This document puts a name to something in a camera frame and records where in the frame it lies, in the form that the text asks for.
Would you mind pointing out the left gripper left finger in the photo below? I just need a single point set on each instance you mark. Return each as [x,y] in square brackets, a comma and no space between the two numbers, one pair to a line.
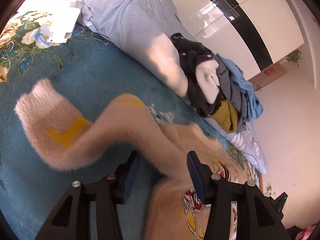
[70,217]

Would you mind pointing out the beige fuzzy cartoon sweater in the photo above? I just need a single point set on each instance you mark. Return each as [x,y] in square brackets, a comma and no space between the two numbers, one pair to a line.
[66,141]

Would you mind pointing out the mustard knit sweater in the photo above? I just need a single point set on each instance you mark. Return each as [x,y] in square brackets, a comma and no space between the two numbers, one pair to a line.
[226,115]

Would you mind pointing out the blue garment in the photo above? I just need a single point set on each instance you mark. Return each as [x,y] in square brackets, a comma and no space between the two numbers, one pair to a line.
[254,106]

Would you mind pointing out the grey garment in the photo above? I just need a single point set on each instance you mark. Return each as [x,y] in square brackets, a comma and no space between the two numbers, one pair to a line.
[229,88]

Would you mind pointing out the teal floral bed blanket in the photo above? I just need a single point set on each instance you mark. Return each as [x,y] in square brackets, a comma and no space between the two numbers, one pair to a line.
[89,71]

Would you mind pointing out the red door decoration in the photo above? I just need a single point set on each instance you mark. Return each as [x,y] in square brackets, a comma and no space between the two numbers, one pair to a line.
[269,71]

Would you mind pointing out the beige room door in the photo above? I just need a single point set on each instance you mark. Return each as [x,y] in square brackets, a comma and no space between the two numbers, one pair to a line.
[261,81]

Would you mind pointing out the white fleece garment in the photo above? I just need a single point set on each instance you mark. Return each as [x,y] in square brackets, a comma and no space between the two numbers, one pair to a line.
[207,79]

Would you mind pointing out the potted green plant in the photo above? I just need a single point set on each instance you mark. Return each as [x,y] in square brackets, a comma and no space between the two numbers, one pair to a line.
[294,57]

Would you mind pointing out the black garment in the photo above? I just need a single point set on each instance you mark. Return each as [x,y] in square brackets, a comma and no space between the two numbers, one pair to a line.
[191,54]

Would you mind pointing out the white black glossy wardrobe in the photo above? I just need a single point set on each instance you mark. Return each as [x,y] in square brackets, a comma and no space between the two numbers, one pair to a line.
[254,34]

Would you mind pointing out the light blue floral quilt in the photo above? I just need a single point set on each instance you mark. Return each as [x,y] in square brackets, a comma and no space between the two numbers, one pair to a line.
[142,29]

